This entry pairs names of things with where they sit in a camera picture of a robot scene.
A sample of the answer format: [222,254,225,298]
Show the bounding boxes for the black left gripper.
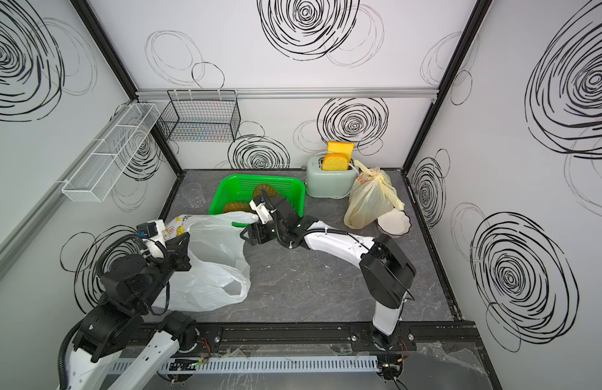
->
[137,231,193,312]

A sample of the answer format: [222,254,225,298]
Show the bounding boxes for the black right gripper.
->
[240,220,289,245]

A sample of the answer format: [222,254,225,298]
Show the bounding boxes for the white bunny print plastic bag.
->
[153,211,258,312]

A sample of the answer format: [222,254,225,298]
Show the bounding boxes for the yellowish fruit print plastic bag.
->
[344,159,404,230]

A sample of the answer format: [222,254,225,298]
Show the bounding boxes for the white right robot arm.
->
[241,189,416,337]

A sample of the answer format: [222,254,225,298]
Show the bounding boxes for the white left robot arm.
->
[57,224,199,389]

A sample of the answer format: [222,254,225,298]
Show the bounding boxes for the green pineapple front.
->
[223,201,255,214]

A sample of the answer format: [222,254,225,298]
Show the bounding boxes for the green pineapple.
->
[223,201,255,214]
[252,184,279,198]

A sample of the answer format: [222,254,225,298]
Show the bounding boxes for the green pineapple middle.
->
[252,184,279,198]

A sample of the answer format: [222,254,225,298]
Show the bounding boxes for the green plastic basket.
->
[209,174,306,217]

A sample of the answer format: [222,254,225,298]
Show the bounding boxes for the clear plastic cup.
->
[181,183,206,208]

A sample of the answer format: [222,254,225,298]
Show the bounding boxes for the mint green toaster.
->
[305,152,359,199]

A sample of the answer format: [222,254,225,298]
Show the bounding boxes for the front toast slice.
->
[321,153,351,172]

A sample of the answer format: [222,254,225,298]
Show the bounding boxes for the toast slice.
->
[321,153,351,172]
[328,141,354,161]

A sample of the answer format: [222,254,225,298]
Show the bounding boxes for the back toast slice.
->
[328,141,354,161]

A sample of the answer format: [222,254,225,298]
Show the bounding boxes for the white scalloped plate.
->
[377,209,411,237]

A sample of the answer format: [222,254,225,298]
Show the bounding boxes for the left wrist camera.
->
[136,219,166,259]

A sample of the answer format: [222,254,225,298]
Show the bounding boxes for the white mesh wall shelf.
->
[61,102,160,202]

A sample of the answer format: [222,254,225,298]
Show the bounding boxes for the black wire wall basket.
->
[158,89,241,143]

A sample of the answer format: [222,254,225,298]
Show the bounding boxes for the grey slotted cable duct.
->
[108,355,380,376]

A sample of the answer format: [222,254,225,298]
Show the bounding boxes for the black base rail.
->
[195,321,480,354]

